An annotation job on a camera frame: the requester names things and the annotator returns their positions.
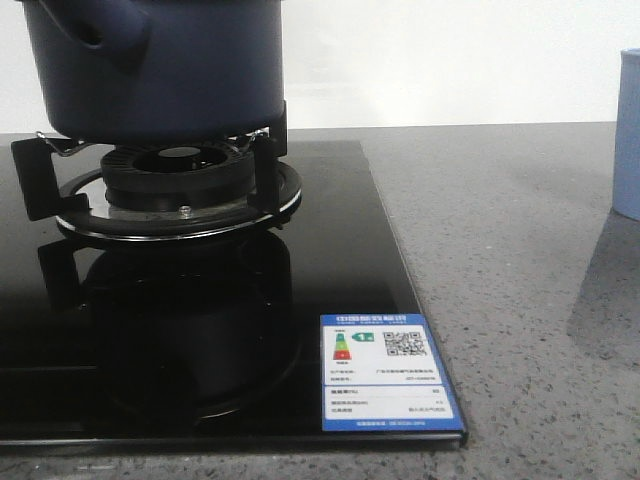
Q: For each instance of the light blue ribbed cup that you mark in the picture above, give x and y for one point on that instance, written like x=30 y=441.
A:
x=625 y=198

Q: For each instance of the black round gas burner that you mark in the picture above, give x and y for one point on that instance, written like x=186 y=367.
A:
x=162 y=178

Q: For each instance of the black pot support grate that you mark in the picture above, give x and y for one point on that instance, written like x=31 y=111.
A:
x=81 y=209

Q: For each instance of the dark blue cooking pot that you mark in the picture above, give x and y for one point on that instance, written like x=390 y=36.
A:
x=138 y=72

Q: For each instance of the black glass gas stove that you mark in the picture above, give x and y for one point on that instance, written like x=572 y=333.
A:
x=199 y=346

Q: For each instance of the blue energy label sticker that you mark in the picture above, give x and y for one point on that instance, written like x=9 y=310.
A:
x=382 y=372

